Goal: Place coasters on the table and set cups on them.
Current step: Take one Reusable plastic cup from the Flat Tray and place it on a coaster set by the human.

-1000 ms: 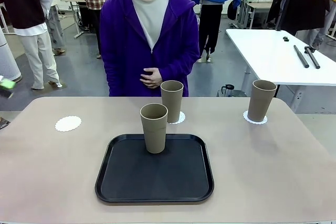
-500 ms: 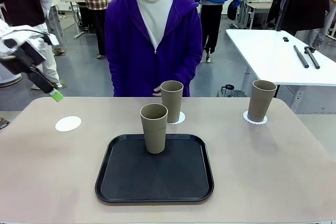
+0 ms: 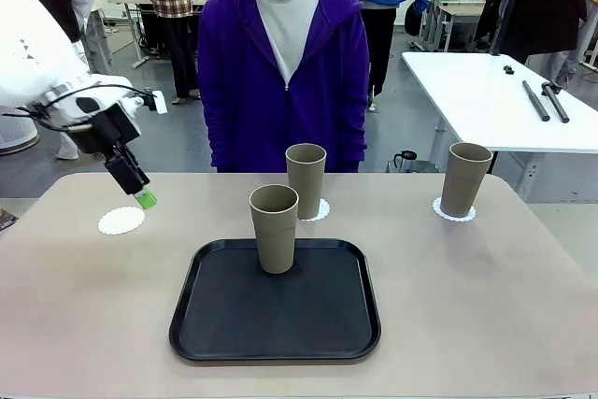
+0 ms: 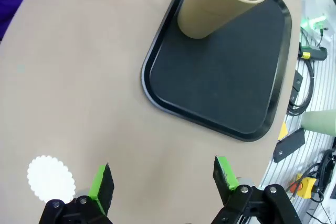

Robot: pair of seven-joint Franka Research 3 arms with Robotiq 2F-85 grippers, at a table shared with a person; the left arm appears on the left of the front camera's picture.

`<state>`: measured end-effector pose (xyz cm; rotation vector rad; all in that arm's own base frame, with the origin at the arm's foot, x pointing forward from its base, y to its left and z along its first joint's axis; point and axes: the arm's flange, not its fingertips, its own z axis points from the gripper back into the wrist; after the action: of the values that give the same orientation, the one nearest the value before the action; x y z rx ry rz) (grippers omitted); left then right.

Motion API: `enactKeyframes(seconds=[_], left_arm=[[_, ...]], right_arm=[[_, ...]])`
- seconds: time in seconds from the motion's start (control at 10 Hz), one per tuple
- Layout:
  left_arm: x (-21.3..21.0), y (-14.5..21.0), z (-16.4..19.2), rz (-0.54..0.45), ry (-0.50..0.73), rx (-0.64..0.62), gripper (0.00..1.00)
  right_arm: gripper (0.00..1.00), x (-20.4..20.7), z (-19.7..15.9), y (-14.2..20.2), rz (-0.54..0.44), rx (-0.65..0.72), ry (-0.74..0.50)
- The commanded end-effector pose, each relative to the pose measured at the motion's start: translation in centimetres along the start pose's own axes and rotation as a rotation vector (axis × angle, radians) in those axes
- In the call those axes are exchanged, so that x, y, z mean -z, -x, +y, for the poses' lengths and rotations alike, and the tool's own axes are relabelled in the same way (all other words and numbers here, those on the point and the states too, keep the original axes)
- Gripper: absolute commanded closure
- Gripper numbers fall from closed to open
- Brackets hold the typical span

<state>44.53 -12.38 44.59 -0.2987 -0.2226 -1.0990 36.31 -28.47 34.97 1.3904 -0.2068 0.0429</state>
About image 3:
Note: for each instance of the grey background desk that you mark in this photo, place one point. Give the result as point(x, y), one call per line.
point(460, 9)

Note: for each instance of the person in purple hoodie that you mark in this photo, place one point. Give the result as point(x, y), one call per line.
point(243, 67)

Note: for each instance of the person's left forearm purple sleeve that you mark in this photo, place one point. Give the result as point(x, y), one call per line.
point(357, 142)

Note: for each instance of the white cylindrical floor unit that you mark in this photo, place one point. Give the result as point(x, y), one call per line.
point(18, 137)

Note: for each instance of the dark flat object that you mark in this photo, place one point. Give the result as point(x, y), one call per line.
point(5, 221)

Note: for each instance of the white scalloped paper coaster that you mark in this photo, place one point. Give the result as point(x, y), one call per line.
point(455, 220)
point(119, 221)
point(325, 209)

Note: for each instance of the left wrist camera white plate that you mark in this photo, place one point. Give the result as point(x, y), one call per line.
point(160, 102)

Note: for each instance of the black plastic serving tray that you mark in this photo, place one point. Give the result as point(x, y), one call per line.
point(280, 324)

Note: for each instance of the large white table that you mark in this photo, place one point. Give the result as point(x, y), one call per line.
point(467, 90)

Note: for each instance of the person's right forearm purple sleeve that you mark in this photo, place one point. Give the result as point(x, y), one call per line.
point(215, 142)

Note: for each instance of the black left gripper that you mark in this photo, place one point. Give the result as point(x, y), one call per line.
point(107, 130)

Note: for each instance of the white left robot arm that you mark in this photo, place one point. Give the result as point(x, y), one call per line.
point(32, 58)

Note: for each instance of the black metal rod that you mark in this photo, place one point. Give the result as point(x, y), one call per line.
point(536, 100)
point(558, 107)

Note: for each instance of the small black clamp part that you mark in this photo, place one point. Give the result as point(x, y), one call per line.
point(509, 68)

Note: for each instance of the black backpack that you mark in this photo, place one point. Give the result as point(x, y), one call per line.
point(413, 18)

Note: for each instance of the person in grey trousers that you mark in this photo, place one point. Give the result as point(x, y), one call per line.
point(98, 44)

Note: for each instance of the black coat on rack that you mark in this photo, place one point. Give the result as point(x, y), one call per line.
point(537, 6)

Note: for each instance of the tall beige cup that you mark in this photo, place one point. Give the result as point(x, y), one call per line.
point(275, 245)
point(465, 179)
point(308, 175)

